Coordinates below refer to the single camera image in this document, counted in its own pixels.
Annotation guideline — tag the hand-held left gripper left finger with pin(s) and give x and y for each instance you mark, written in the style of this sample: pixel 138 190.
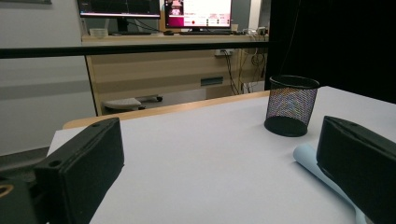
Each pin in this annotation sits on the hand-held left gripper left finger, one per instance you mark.
pixel 84 161

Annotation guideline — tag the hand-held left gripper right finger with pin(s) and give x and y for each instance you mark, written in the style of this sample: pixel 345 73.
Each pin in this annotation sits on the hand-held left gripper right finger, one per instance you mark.
pixel 361 168

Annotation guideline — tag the light blue hairbrush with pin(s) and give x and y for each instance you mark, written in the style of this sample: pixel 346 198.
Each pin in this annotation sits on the light blue hairbrush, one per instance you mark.
pixel 306 158

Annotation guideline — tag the black mesh pen cup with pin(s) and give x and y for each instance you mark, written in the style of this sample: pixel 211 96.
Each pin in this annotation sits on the black mesh pen cup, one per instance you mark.
pixel 291 105

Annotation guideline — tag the white chair base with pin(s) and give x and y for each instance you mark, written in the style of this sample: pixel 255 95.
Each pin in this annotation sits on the white chair base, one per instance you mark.
pixel 121 103

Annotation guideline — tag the light wooden office desk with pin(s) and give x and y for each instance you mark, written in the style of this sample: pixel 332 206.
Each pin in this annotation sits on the light wooden office desk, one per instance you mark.
pixel 155 71

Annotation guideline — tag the white table mat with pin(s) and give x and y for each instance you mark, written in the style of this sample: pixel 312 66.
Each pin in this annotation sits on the white table mat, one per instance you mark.
pixel 202 161

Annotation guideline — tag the white paper stack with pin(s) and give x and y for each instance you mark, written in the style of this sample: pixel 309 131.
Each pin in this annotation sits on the white paper stack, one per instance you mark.
pixel 98 32

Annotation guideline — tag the black curtain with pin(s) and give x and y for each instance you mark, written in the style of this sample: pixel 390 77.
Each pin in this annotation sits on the black curtain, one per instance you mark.
pixel 342 37

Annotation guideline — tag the black computer mouse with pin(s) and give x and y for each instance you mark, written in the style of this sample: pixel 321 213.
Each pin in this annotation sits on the black computer mouse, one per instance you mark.
pixel 168 32

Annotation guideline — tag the dark computer monitor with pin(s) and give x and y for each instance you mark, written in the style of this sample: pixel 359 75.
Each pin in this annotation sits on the dark computer monitor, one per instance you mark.
pixel 118 7

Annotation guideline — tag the black keyboard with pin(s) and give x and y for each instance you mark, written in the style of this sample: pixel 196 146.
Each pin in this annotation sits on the black keyboard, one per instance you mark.
pixel 205 32

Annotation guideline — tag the white power strip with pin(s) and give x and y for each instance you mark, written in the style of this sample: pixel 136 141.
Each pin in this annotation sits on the white power strip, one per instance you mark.
pixel 224 52

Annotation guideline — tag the computer monitor with pink screen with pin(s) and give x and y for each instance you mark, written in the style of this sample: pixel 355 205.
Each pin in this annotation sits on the computer monitor with pink screen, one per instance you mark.
pixel 199 12

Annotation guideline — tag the black horizontal frame bar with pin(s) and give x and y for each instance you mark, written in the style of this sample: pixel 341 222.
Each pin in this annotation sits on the black horizontal frame bar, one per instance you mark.
pixel 124 49

